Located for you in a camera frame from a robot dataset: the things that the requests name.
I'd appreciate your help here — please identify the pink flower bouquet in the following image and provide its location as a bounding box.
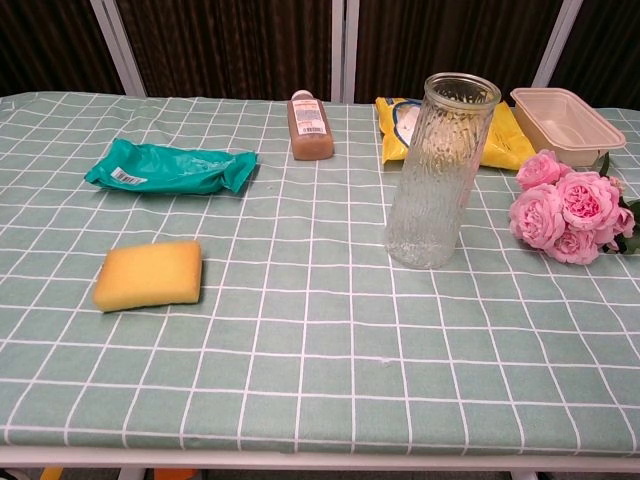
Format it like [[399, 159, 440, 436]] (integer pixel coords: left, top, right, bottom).
[[508, 148, 640, 266]]

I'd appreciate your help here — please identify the clear ribbed glass vase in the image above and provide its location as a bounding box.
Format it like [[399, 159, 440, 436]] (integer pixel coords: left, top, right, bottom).
[[383, 72, 503, 270]]

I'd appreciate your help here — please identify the green white checked tablecloth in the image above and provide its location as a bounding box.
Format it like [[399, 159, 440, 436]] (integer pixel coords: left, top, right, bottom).
[[0, 92, 640, 459]]

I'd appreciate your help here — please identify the brown drink bottle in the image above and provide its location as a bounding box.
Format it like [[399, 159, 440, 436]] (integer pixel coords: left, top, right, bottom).
[[286, 89, 335, 162]]

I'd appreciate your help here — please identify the green wet wipes packet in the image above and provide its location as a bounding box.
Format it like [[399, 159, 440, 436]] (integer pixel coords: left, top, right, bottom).
[[83, 137, 260, 196]]

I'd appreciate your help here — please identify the yellow sponge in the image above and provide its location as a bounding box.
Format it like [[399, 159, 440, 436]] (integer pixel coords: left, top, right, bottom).
[[92, 240, 204, 313]]

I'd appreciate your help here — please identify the yellow snack bag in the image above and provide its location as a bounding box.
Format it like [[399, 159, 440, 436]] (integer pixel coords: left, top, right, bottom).
[[374, 96, 537, 173]]

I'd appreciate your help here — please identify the dark brown screen panel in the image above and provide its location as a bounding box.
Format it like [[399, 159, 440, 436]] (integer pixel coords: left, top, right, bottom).
[[548, 0, 640, 110], [113, 0, 335, 102], [0, 0, 126, 97], [353, 0, 565, 105]]

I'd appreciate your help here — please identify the beige plastic food container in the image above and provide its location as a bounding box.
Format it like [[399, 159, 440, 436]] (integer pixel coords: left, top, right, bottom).
[[509, 87, 628, 169]]

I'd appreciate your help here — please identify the white screen frame post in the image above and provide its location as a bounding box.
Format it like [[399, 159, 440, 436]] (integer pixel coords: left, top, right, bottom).
[[89, 0, 147, 98], [331, 0, 360, 105], [531, 0, 585, 92]]

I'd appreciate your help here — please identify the white table frame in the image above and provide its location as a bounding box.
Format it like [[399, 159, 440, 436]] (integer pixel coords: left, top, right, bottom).
[[0, 446, 640, 472]]

